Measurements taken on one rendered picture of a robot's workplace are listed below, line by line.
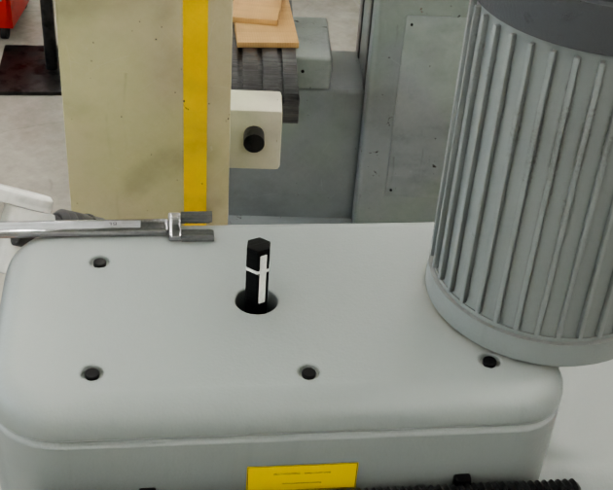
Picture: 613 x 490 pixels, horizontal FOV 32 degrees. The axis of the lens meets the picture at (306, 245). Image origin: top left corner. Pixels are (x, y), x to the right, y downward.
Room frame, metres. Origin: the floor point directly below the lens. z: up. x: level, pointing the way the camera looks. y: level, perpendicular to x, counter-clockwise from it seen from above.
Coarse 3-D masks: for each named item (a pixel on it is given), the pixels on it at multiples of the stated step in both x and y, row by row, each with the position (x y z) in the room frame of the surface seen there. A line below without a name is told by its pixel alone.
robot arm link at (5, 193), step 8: (0, 184) 1.29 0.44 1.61; (0, 192) 1.25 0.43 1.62; (8, 192) 1.25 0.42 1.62; (16, 192) 1.26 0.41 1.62; (24, 192) 1.26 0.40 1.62; (32, 192) 1.28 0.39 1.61; (0, 200) 1.25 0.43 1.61; (8, 200) 1.25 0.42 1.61; (16, 200) 1.25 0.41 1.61; (24, 200) 1.25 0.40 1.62; (32, 200) 1.25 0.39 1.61; (40, 200) 1.26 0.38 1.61; (48, 200) 1.27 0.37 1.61; (32, 208) 1.25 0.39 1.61; (40, 208) 1.25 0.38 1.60; (48, 208) 1.26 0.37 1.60
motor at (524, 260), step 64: (512, 0) 0.71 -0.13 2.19; (576, 0) 0.68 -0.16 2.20; (512, 64) 0.70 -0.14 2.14; (576, 64) 0.67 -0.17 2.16; (512, 128) 0.69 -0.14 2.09; (576, 128) 0.67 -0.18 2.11; (448, 192) 0.75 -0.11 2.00; (512, 192) 0.69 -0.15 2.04; (576, 192) 0.67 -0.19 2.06; (448, 256) 0.73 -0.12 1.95; (512, 256) 0.68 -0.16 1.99; (576, 256) 0.67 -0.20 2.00; (448, 320) 0.71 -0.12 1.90; (512, 320) 0.68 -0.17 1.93; (576, 320) 0.67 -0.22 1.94
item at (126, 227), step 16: (0, 224) 0.80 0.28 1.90; (16, 224) 0.80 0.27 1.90; (32, 224) 0.80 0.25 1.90; (48, 224) 0.81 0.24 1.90; (64, 224) 0.81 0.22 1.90; (80, 224) 0.81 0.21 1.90; (96, 224) 0.81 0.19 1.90; (112, 224) 0.81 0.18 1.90; (128, 224) 0.82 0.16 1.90; (144, 224) 0.82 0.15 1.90; (160, 224) 0.82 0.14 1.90; (176, 224) 0.82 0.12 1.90; (176, 240) 0.80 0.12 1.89; (192, 240) 0.80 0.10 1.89; (208, 240) 0.81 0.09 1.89
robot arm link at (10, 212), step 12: (12, 216) 1.24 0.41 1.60; (24, 216) 1.24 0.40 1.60; (36, 216) 1.25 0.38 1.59; (48, 216) 1.25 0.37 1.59; (60, 216) 1.29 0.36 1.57; (72, 216) 1.28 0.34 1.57; (0, 240) 1.22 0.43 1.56; (12, 240) 1.20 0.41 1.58; (24, 240) 1.19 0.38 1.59; (0, 252) 1.21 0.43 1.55; (12, 252) 1.21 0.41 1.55; (0, 264) 1.20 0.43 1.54
